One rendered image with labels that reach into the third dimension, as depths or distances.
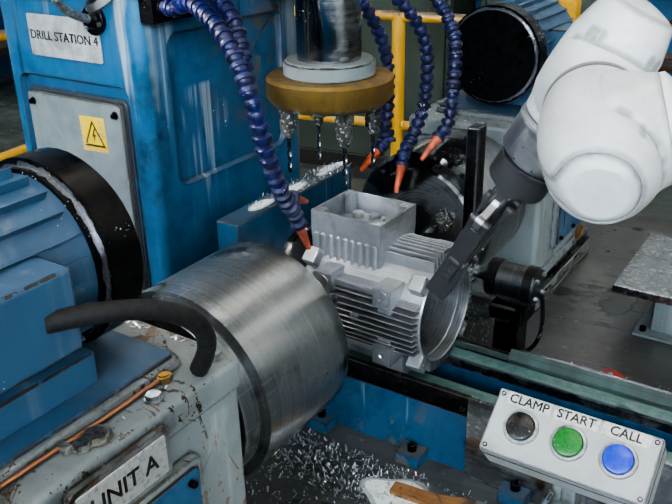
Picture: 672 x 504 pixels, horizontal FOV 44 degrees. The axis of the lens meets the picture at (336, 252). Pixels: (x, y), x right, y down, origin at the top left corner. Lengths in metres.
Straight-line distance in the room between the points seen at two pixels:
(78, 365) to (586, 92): 0.52
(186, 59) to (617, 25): 0.61
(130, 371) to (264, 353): 0.18
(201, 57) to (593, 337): 0.87
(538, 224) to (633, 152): 0.86
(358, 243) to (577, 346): 0.55
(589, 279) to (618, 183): 1.09
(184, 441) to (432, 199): 0.73
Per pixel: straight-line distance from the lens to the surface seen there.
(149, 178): 1.21
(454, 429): 1.21
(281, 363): 0.93
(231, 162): 1.33
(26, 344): 0.67
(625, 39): 0.89
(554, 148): 0.76
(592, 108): 0.77
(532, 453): 0.88
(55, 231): 0.72
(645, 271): 1.61
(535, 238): 1.60
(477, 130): 1.22
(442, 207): 1.39
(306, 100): 1.10
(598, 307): 1.71
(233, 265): 0.99
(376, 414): 1.27
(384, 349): 1.16
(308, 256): 1.21
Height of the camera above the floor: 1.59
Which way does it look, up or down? 25 degrees down
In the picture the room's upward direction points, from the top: 1 degrees counter-clockwise
